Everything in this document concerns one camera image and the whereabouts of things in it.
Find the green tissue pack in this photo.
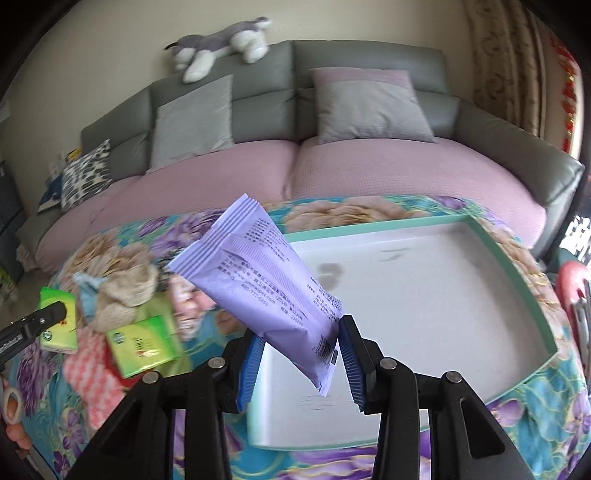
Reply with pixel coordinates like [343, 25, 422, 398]
[40, 287, 78, 354]
[106, 316, 178, 379]

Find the pink white fluffy cloth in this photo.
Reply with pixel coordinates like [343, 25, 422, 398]
[63, 326, 139, 431]

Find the blue face mask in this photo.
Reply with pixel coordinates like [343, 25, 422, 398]
[72, 272, 106, 324]

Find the cream lace cloth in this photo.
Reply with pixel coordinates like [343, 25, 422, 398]
[89, 263, 158, 333]

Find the green microfiber cloth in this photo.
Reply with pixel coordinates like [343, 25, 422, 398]
[135, 292, 191, 377]

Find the pink satin scrunchie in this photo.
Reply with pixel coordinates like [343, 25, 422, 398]
[167, 274, 216, 342]

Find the purple wet wipes pack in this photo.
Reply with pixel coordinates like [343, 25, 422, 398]
[168, 195, 344, 395]

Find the tape roll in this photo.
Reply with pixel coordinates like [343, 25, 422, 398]
[1, 387, 24, 425]

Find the floral blanket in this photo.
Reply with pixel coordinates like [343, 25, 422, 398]
[4, 195, 590, 479]

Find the teal shallow box tray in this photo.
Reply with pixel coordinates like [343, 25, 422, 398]
[246, 214, 558, 451]

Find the blue cushion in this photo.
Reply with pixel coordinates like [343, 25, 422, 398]
[37, 174, 62, 213]

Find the leopard print cushion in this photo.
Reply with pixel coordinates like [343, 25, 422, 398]
[60, 140, 112, 213]

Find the pink sofa seat cover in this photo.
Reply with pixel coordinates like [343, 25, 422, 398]
[34, 138, 547, 273]

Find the grey cushion left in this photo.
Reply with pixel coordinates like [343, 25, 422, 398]
[148, 75, 235, 172]

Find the husky plush toy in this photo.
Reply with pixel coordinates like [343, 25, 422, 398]
[164, 17, 273, 84]

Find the grey sofa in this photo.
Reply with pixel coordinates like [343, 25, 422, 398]
[15, 38, 587, 259]

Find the grey and pink cushion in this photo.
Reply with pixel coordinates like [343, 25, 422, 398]
[311, 67, 435, 144]

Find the red hanging decoration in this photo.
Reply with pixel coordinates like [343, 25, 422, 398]
[554, 38, 580, 155]

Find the patterned curtain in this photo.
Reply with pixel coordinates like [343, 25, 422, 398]
[463, 0, 546, 137]

